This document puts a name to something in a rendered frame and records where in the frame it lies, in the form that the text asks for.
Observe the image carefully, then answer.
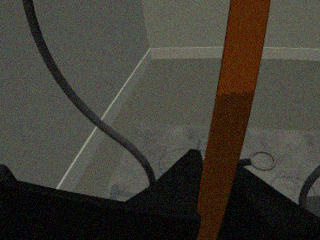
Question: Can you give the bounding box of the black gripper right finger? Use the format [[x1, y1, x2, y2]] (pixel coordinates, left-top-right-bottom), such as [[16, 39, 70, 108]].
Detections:
[[217, 163, 320, 240]]

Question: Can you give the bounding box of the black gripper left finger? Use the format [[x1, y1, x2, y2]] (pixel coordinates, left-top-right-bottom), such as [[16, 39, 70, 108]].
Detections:
[[0, 149, 203, 240]]

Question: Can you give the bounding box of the grey loop with orange handle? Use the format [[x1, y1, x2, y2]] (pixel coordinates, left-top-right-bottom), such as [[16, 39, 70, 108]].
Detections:
[[197, 0, 271, 240]]

